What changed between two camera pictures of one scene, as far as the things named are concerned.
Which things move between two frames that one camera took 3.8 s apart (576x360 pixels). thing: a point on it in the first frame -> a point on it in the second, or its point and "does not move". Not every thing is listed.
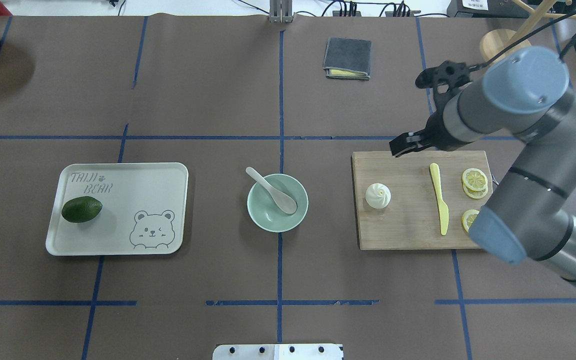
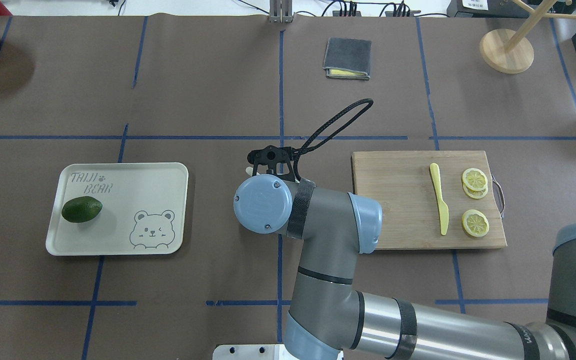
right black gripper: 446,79 -> 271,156
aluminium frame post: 281,11 does not move
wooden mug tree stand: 492,41 does not move
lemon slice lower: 474,194 does not move
